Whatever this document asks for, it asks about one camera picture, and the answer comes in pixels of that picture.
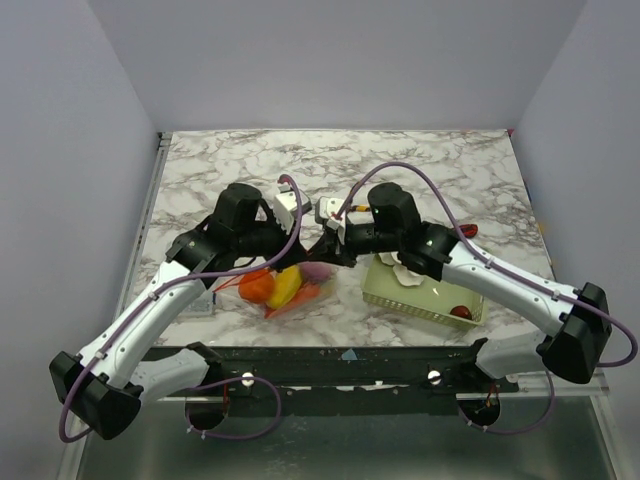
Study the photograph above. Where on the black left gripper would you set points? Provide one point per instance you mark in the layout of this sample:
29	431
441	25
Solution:
284	236

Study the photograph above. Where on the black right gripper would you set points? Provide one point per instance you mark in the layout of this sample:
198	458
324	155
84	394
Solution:
338	248

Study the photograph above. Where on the orange toy fruit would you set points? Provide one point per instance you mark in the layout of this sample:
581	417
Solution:
256	287

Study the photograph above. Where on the yellow toy mango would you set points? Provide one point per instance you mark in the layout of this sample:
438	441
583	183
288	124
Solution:
287	283

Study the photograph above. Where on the clear zip bag orange zipper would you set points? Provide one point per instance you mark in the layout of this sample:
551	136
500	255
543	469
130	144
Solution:
327	289

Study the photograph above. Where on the purple toy onion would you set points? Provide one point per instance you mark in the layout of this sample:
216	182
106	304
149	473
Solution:
315	272

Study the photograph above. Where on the green perforated plastic basket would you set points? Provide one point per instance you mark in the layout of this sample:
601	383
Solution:
431	301

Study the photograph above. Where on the orange toy carrot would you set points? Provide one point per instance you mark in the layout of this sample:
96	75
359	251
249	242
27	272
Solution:
304	295

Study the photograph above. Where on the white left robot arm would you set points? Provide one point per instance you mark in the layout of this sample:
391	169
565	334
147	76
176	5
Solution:
107	382

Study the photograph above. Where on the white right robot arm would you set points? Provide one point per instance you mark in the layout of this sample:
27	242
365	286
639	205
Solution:
570	333

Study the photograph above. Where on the white toy garlic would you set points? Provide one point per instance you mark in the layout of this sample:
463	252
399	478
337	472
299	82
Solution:
404	276

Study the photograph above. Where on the red black tool behind basket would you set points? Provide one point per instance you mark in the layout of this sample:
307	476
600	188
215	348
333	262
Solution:
469	230

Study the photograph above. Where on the clear plastic box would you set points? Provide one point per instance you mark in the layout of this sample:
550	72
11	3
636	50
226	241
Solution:
203	306

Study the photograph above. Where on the dark red toy fruit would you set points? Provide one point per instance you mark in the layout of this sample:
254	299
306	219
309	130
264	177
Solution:
462	312

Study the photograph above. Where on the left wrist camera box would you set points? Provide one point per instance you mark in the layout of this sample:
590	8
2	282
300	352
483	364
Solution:
285	208

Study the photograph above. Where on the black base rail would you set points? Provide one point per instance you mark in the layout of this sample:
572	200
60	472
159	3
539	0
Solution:
256	382

